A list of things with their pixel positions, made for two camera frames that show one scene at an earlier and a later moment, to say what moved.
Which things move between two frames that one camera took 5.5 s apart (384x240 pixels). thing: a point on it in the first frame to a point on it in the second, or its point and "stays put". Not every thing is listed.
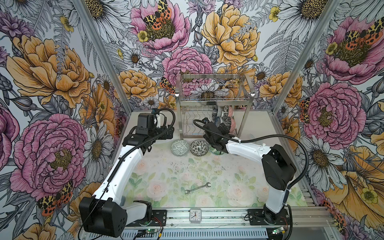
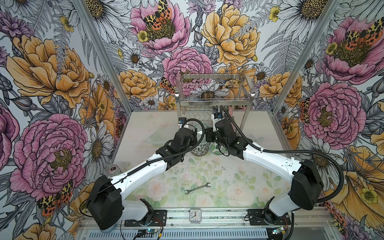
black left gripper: (166, 137) to (194, 139)
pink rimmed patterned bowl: (230, 111) stays put
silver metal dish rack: (197, 94) stays put
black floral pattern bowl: (199, 147) stays put
